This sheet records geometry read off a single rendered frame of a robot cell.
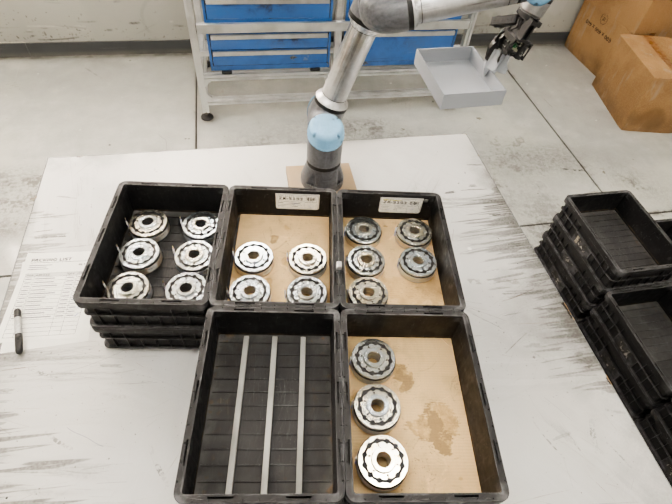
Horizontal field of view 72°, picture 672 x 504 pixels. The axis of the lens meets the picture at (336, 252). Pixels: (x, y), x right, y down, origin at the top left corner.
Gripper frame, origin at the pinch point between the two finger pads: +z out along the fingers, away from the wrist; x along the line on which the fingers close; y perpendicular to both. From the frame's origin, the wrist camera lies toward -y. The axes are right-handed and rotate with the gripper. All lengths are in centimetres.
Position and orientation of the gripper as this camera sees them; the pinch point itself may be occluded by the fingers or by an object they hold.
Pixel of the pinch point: (486, 71)
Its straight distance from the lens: 166.8
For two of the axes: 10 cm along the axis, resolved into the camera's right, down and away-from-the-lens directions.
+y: 2.4, 7.6, -6.0
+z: -3.5, 6.5, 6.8
